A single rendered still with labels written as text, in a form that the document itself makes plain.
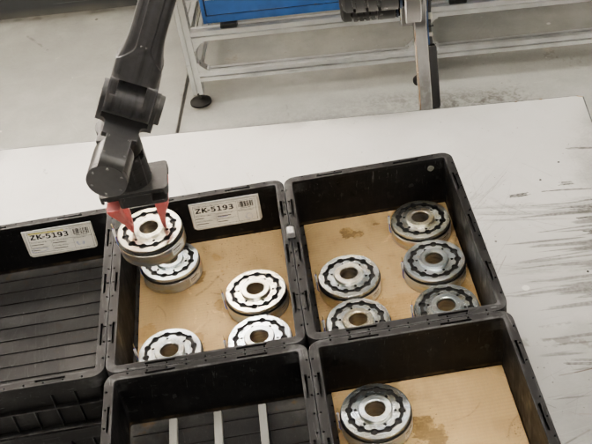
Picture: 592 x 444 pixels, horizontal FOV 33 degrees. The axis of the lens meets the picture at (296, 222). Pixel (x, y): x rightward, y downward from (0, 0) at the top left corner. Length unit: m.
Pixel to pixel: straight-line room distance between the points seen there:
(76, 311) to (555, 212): 0.93
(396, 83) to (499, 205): 1.74
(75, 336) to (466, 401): 0.66
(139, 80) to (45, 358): 0.55
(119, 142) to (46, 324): 0.49
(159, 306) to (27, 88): 2.52
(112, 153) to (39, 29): 3.23
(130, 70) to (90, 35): 3.06
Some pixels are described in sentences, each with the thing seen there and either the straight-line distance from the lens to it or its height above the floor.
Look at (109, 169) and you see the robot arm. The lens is 1.37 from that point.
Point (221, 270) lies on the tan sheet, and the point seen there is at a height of 0.83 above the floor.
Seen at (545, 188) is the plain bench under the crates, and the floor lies 0.70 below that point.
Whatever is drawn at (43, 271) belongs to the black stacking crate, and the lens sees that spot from 1.87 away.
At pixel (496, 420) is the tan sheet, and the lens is 1.48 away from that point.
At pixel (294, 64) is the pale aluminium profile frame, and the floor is 0.13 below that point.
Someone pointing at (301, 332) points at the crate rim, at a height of 0.93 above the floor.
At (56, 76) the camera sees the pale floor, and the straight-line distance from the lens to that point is 4.18.
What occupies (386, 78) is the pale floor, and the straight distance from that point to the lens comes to 3.74.
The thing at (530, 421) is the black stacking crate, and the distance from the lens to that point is 1.42.
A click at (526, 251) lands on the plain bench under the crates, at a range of 1.92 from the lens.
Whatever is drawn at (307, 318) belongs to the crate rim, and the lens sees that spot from 1.50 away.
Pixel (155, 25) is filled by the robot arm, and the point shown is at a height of 1.39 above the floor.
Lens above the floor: 1.99
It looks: 40 degrees down
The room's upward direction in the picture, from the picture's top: 10 degrees counter-clockwise
